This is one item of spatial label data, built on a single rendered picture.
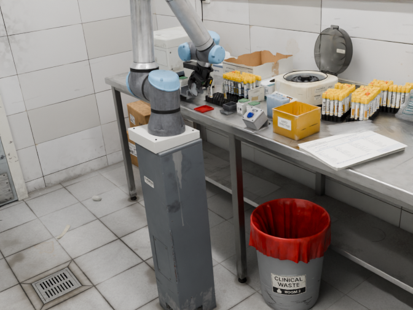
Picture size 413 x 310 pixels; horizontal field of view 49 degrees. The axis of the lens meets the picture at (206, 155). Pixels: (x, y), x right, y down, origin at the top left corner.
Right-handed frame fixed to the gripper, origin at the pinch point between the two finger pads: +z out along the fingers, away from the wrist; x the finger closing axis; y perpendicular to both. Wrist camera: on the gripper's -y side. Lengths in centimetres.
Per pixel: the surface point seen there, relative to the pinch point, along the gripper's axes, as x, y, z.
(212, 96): 6.9, 7.4, -1.6
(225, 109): 0.0, 23.5, -10.1
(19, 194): -65, -76, 144
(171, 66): -3.2, -16.3, -4.3
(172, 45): -1.2, -21.2, -12.6
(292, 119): -3, 57, -37
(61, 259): -69, 5, 104
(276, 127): -2, 53, -28
